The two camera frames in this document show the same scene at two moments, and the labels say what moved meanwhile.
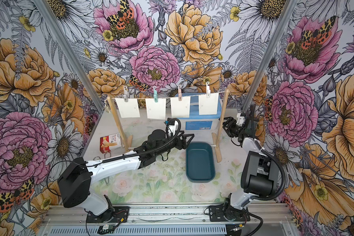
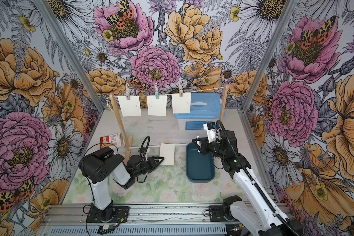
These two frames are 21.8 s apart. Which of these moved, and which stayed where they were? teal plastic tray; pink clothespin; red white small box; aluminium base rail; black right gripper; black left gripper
Moved: pink clothespin; black right gripper; black left gripper
Stayed: teal plastic tray; red white small box; aluminium base rail
